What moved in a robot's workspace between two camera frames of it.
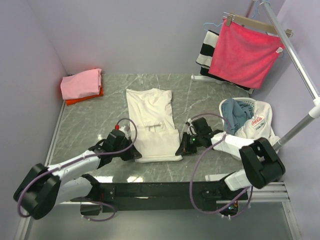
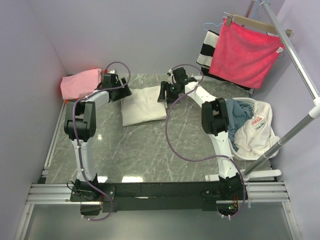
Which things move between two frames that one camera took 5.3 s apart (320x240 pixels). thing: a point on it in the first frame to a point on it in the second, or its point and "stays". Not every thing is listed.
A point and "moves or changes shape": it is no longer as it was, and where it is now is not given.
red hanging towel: (244, 56) stays
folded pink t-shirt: (81, 85) stays
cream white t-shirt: (151, 112) moves or changes shape
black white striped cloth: (205, 58) stays
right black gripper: (185, 148) to (164, 87)
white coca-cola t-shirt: (258, 125) stays
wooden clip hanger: (252, 24) stays
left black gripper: (132, 153) to (125, 92)
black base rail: (153, 196) stays
